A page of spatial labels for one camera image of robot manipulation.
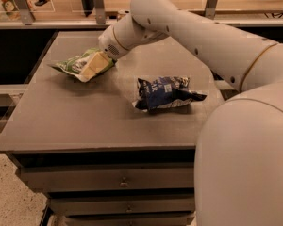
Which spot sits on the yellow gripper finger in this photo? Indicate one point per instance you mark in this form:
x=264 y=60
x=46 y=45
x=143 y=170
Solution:
x=97 y=63

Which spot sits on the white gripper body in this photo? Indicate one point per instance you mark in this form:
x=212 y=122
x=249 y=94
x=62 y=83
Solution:
x=108 y=45

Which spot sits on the green jalapeno chip bag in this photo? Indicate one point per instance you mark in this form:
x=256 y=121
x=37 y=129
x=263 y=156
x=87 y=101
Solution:
x=74 y=65

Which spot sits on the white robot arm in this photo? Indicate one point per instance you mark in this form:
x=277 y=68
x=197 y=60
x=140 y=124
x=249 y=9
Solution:
x=238 y=167

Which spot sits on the orange soda can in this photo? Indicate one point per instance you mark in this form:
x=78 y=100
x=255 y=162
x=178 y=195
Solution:
x=121 y=13

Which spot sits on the blue chip bag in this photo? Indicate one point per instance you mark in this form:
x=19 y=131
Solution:
x=165 y=92

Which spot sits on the grey drawer cabinet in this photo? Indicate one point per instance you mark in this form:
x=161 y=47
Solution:
x=62 y=122

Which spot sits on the small black object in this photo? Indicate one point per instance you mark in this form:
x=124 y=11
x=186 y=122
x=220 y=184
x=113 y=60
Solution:
x=40 y=3

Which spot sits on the top grey drawer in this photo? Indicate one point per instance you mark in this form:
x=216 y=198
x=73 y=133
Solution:
x=107 y=177

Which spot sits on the grey drawer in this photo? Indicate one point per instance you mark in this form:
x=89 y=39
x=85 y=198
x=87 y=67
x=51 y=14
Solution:
x=173 y=219
x=107 y=177
x=123 y=205

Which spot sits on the middle grey drawer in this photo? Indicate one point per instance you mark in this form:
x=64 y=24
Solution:
x=123 y=205

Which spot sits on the bottom grey drawer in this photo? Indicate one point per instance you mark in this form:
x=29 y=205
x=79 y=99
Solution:
x=173 y=219

